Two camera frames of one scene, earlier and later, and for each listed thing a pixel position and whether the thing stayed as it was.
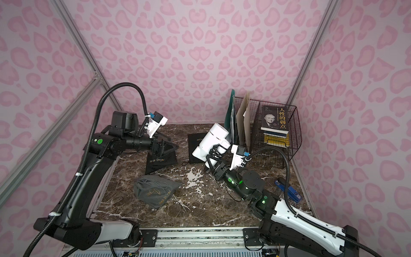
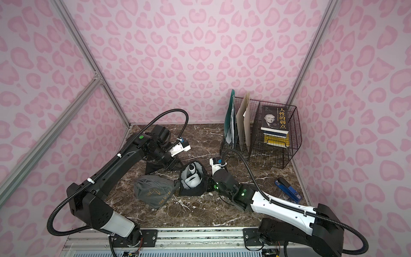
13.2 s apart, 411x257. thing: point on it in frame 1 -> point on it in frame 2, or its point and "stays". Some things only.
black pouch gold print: x=194 y=141 -> x=199 y=190
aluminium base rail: x=200 y=242 stays
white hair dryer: x=215 y=139 -> x=195 y=180
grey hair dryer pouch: x=154 y=190 stays
